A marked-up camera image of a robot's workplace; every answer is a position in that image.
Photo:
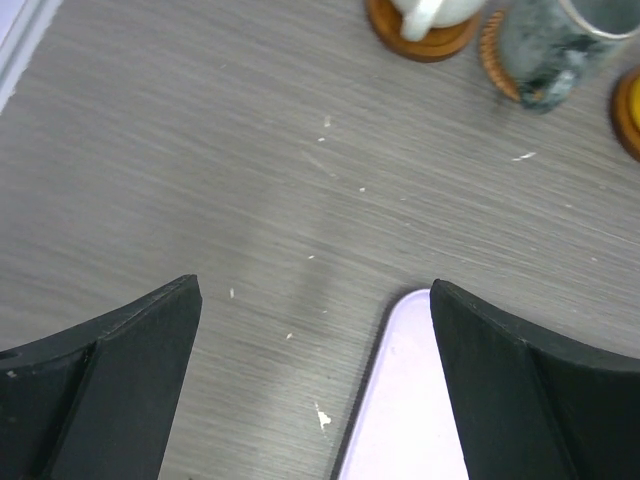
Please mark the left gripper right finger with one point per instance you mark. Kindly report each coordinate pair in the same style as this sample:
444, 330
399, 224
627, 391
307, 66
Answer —
530, 403

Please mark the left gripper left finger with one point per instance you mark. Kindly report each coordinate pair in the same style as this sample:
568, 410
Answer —
98, 400

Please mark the lavender plastic tray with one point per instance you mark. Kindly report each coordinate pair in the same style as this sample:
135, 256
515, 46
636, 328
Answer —
402, 425

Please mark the brown wooden coaster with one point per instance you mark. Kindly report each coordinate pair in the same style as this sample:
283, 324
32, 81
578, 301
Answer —
439, 44
626, 133

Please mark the yellow glass mug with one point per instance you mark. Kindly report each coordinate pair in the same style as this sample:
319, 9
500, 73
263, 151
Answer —
634, 102

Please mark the grey ceramic mug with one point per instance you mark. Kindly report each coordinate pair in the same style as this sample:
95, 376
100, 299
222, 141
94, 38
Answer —
549, 47

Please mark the woven rattan coaster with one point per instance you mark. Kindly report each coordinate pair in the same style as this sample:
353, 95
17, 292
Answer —
490, 58

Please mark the white ceramic mug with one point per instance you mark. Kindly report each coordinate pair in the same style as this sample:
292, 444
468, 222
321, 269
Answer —
418, 17

